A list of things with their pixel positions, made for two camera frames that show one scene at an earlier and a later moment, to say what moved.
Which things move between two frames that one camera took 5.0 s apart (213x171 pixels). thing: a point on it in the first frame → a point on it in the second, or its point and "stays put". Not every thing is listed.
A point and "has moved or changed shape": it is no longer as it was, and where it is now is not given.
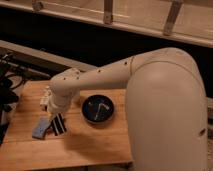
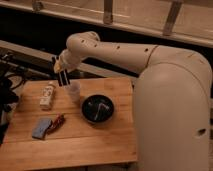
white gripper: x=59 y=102 → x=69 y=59
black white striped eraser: x=58 y=124 has moved or changed shape
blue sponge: x=41 y=128 stays put
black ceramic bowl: x=97 y=109 stays put
